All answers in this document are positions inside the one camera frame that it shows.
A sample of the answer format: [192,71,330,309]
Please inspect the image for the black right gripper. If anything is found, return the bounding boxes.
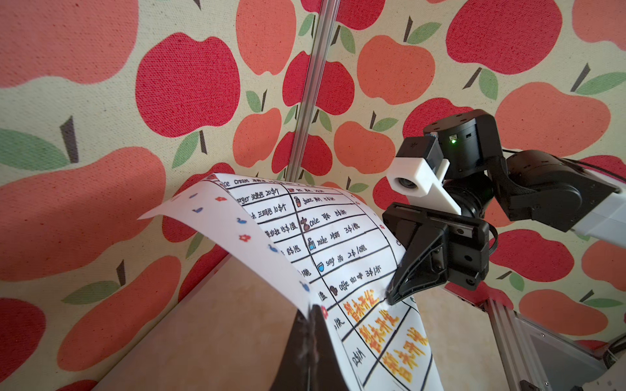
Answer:
[383,185,496,306]

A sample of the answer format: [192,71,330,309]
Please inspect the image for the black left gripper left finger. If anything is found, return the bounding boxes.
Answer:
[270,311,310,391]

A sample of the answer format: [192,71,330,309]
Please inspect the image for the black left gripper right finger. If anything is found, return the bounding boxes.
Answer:
[307,305,349,391]

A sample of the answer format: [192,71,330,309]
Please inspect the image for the white dotted menu sheet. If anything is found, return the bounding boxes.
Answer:
[148,174,443,390]

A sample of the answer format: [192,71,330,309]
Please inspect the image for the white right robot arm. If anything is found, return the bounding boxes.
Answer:
[382,110,625,304]

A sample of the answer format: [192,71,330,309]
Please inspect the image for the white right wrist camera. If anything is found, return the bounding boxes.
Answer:
[386,136,461,215]

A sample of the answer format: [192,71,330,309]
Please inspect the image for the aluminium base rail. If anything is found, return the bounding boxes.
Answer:
[482,299,625,390]

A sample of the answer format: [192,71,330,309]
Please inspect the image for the right aluminium frame post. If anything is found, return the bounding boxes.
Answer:
[285,0,341,182]

